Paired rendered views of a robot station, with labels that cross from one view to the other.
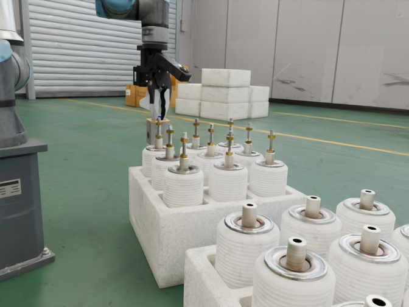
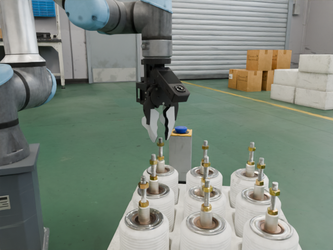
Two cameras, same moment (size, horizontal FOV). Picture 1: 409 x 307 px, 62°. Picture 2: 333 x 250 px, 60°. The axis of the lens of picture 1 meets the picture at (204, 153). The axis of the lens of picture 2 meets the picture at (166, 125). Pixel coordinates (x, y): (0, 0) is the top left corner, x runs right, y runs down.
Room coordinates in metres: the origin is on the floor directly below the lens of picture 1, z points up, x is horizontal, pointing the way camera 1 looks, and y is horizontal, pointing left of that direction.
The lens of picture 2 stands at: (0.35, -0.23, 0.56)
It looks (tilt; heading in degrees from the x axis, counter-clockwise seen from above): 14 degrees down; 29
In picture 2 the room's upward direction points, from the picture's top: straight up
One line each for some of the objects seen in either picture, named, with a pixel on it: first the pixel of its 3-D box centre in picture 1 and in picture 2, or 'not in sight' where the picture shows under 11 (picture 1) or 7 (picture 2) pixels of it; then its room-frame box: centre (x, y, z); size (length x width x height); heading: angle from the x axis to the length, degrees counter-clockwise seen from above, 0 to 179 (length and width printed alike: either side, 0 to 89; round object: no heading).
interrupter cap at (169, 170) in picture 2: (158, 148); (160, 170); (0.98, 0.14, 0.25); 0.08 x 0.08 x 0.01
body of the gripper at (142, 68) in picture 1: (153, 66); (155, 82); (0.99, 0.16, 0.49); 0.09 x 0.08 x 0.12; 62
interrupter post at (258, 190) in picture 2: (248, 148); (258, 191); (0.96, -0.13, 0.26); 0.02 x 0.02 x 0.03
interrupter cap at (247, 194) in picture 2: (247, 153); (258, 196); (0.96, -0.13, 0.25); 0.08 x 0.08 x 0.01
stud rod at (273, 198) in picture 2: (271, 144); (273, 202); (0.85, -0.17, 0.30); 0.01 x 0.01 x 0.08
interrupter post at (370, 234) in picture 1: (369, 239); not in sight; (0.41, -0.22, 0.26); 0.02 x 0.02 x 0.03
